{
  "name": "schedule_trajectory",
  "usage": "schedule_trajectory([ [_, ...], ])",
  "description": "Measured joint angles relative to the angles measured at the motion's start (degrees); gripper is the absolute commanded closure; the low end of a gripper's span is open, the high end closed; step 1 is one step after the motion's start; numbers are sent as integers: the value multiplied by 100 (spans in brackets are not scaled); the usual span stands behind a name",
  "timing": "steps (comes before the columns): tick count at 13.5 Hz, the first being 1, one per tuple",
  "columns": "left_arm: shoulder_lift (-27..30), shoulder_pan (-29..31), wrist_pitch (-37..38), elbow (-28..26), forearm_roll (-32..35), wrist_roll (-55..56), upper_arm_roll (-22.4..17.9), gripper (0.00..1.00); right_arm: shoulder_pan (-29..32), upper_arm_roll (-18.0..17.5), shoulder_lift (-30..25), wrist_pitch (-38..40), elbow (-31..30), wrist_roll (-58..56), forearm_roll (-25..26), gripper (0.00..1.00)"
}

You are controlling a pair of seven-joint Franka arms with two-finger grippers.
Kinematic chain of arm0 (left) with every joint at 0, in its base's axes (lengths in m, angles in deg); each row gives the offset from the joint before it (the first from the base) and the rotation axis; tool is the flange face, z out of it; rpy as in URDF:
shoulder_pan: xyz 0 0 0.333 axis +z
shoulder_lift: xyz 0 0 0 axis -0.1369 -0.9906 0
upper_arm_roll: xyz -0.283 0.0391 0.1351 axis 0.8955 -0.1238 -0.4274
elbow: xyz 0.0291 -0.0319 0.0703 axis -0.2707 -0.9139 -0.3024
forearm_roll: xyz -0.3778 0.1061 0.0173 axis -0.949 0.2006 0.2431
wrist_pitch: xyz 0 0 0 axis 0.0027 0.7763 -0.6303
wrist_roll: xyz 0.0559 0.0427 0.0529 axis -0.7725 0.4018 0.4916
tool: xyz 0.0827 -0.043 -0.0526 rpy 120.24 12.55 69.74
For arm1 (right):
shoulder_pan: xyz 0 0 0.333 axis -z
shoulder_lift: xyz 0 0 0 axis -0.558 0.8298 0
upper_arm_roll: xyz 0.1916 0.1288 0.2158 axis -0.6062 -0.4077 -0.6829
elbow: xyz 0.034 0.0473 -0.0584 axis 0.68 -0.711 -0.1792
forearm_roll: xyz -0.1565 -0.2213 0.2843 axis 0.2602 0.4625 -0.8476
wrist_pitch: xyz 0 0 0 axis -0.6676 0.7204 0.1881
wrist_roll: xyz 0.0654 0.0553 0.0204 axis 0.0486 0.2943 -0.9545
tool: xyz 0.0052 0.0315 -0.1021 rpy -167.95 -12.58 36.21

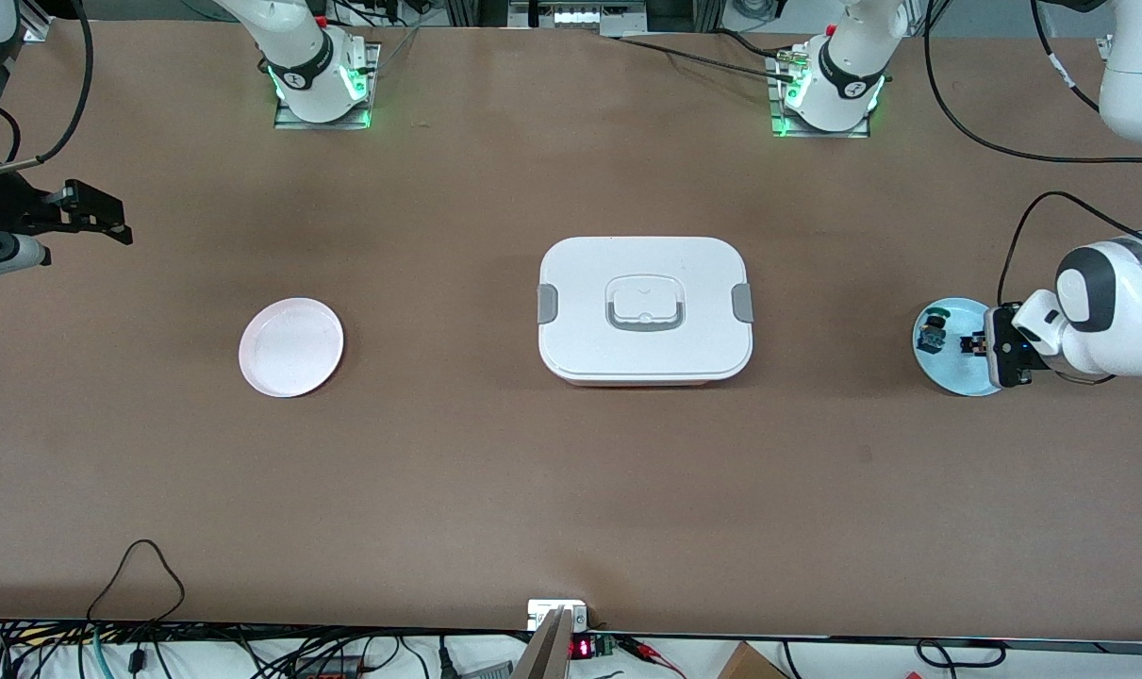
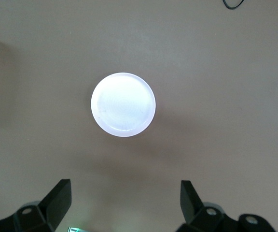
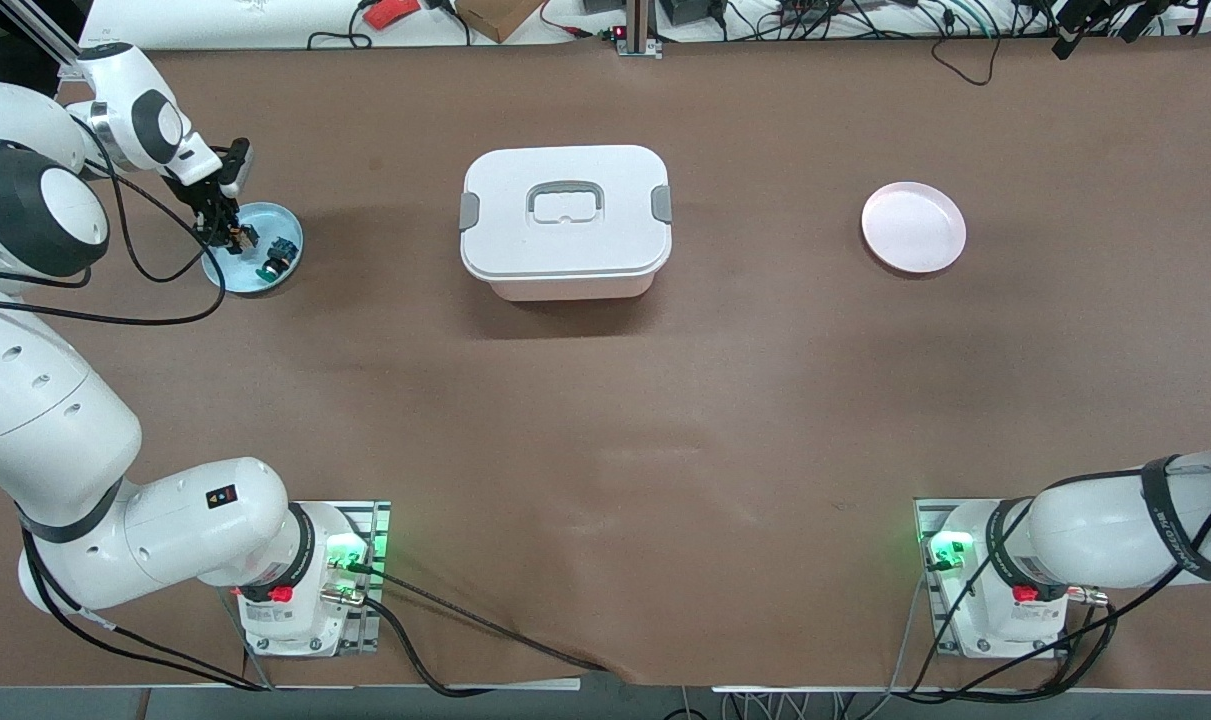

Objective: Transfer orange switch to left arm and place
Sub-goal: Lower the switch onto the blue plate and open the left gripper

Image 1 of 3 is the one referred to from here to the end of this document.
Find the green push-button switch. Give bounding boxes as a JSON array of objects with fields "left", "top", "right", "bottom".
[{"left": 917, "top": 306, "right": 950, "bottom": 356}]

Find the red clip test lead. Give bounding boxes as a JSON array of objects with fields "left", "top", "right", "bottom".
[{"left": 618, "top": 636, "right": 687, "bottom": 676}]

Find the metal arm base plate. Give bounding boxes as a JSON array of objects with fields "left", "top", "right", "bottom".
[
  {"left": 273, "top": 41, "right": 381, "bottom": 131},
  {"left": 769, "top": 55, "right": 871, "bottom": 140}
]

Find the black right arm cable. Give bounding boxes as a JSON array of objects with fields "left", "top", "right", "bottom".
[{"left": 0, "top": 0, "right": 95, "bottom": 175}]

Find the aluminium camera stand bar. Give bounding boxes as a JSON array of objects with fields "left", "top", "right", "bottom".
[{"left": 512, "top": 607, "right": 573, "bottom": 679}]

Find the thin black looped cable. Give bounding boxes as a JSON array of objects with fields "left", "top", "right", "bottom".
[{"left": 87, "top": 539, "right": 187, "bottom": 625}]

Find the pink round plate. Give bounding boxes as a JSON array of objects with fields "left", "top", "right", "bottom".
[{"left": 239, "top": 297, "right": 345, "bottom": 398}]

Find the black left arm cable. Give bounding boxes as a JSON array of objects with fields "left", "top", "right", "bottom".
[{"left": 923, "top": 0, "right": 1142, "bottom": 166}]

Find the silver control unit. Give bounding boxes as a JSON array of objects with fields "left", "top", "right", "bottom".
[{"left": 507, "top": 0, "right": 649, "bottom": 39}]

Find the white lidded storage box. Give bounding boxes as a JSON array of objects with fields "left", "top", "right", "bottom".
[{"left": 537, "top": 236, "right": 754, "bottom": 388}]

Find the light blue round plate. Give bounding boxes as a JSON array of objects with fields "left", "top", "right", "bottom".
[{"left": 912, "top": 297, "right": 1005, "bottom": 397}]

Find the brown cardboard box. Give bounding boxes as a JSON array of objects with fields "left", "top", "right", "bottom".
[{"left": 716, "top": 641, "right": 790, "bottom": 679}]

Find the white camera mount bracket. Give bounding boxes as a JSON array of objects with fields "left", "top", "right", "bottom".
[{"left": 527, "top": 600, "right": 589, "bottom": 631}]

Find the black coiled cable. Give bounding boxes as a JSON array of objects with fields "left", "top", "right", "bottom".
[{"left": 915, "top": 638, "right": 1007, "bottom": 669}]

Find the black cable to arm base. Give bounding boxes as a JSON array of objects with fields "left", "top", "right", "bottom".
[{"left": 601, "top": 28, "right": 798, "bottom": 81}]

